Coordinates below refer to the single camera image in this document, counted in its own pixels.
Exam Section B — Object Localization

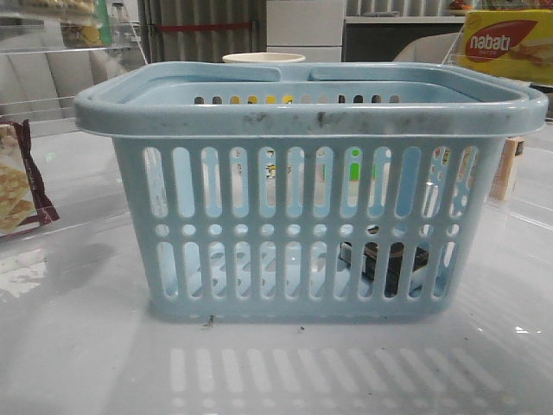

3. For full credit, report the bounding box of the white cabinet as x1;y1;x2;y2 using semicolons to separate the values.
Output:
266;1;346;62

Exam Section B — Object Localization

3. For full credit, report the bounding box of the clear acrylic display shelf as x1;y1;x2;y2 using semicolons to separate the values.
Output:
1;18;146;136

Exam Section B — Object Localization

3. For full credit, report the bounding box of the dark tissue pack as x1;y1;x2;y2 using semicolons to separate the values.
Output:
355;239;430;297

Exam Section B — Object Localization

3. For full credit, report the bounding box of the right blue basket handle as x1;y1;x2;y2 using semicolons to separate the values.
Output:
308;63;543;103

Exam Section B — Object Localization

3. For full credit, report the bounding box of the beige wafer biscuit box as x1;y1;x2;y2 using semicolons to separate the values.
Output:
489;137;525;201

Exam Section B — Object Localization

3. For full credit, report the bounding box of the yellow nabati wafer box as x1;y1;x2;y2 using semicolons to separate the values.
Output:
456;10;552;85

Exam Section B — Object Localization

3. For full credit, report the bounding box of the maroon cracker snack bag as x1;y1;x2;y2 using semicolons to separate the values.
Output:
1;120;60;239

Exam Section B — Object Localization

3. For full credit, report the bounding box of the green cartoon snack package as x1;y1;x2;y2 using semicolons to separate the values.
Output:
60;1;112;48

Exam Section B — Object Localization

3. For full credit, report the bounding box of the blue basket handle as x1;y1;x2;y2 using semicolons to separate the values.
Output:
308;63;543;103
78;61;282;104

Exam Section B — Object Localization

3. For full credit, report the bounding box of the left blue basket handle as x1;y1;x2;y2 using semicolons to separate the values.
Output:
78;61;282;104

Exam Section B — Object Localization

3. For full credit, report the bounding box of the white paper cup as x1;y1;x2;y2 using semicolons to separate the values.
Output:
222;52;306;64

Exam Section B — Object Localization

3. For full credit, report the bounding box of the light blue plastic basket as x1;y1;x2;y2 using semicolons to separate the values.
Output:
74;63;548;318

